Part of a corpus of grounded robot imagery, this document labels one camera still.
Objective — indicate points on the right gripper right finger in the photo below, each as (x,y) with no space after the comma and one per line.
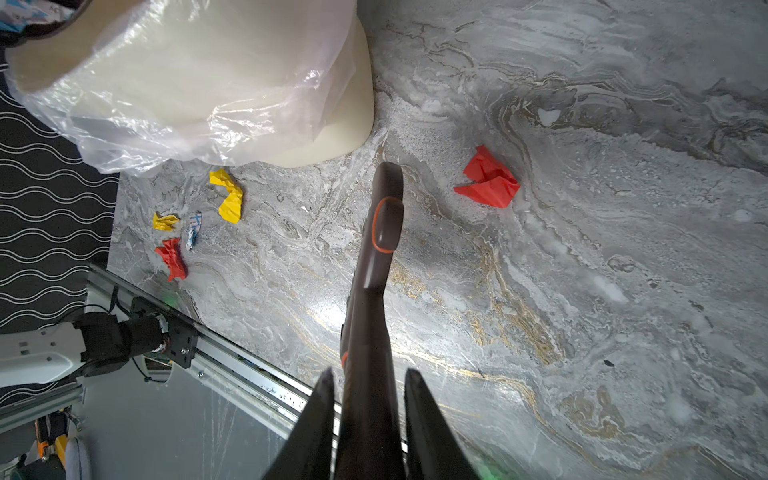
(433,452)

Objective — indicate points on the red paper scrap left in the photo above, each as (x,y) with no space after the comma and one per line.
(170,253)

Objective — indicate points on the cream trash bin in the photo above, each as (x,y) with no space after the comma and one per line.
(318,120)

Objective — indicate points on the yellow paper scrap left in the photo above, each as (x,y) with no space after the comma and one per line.
(165,223)

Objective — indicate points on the yellow paper scrap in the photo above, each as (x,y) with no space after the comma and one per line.
(231,208)
(165,223)

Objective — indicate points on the red paper scrap right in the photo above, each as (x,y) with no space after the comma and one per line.
(492,185)

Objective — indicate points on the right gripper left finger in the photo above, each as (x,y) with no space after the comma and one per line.
(307,452)

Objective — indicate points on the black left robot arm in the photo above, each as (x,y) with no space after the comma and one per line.
(93,344)

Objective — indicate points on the yellow paper scrap centre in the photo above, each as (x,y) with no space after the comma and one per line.
(231,208)

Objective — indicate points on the red paper scrap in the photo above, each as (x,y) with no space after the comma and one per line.
(492,185)
(170,253)

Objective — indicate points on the brown cartoon-face hand broom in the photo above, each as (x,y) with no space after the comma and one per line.
(369,441)

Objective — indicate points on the clear plastic bin liner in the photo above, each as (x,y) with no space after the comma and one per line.
(198,84)

